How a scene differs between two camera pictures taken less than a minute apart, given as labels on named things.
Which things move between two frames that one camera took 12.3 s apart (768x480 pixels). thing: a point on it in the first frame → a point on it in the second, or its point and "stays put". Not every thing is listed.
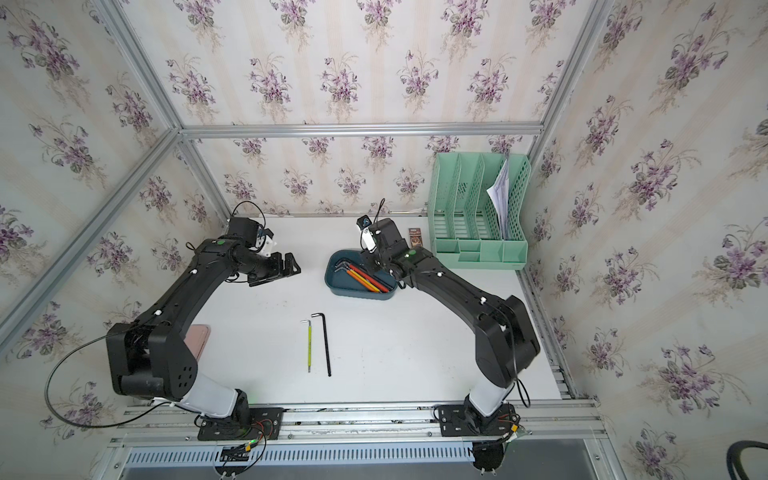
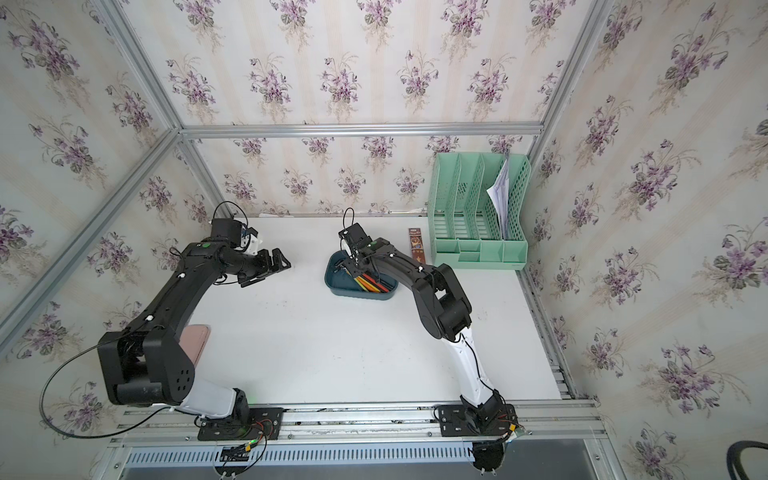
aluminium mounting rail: (551, 423) stays put
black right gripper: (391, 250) → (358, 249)
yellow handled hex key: (364, 281) stays put
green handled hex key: (309, 344) → (361, 285)
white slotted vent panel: (302, 454) stays put
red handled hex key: (366, 277) stays put
